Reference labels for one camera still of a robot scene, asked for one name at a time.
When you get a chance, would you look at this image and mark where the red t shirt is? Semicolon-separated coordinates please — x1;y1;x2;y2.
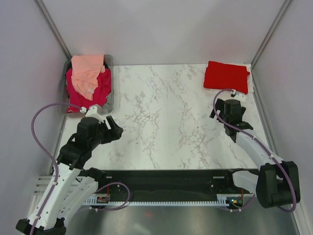
202;60;251;94

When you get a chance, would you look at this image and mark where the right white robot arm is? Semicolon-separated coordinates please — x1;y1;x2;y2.
210;96;301;212

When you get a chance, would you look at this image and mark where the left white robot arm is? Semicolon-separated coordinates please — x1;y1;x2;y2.
16;105;123;235

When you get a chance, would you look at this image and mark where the grey plastic bin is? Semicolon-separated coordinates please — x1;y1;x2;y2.
58;54;114;115

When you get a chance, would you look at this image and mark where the magenta t shirt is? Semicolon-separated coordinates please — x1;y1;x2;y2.
66;68;112;108

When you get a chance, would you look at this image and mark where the peach t shirt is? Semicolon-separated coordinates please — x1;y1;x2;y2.
71;55;105;101

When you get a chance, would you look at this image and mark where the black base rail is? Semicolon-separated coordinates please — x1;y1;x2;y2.
80;168;255;203

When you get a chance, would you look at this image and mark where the white slotted cable duct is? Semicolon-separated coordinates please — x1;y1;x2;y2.
83;194;243;207

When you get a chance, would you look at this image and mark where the right aluminium frame post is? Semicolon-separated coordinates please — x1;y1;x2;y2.
251;0;293;69

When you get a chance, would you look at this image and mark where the aluminium frame post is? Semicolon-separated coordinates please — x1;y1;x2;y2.
34;0;71;60
251;0;293;69

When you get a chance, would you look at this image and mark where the left aluminium frame post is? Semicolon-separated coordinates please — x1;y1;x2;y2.
34;0;71;60

